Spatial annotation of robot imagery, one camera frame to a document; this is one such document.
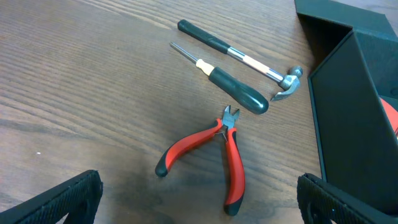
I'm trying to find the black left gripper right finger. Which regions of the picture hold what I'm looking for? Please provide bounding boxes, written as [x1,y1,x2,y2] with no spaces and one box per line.
[297,173,397,224]

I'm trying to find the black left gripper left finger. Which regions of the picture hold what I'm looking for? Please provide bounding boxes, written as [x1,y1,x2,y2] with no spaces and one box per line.
[1,170,103,224]

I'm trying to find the red handled cutting pliers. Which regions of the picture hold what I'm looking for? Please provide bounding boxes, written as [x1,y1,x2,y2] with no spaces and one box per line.
[155,105,246,216]

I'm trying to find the orange scraper wooden handle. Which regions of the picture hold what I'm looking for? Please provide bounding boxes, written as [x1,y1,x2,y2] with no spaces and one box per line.
[380,98,398,136]

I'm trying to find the black open gift box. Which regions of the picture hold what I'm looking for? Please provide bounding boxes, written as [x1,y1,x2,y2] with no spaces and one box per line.
[295,0,397,215]

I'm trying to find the black handled claw hammer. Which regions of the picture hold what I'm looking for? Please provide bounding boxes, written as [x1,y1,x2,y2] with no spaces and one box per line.
[177,19,303,101]

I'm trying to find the black handled screwdriver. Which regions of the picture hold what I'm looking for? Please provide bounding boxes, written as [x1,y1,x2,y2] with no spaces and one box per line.
[170,42,269,114]

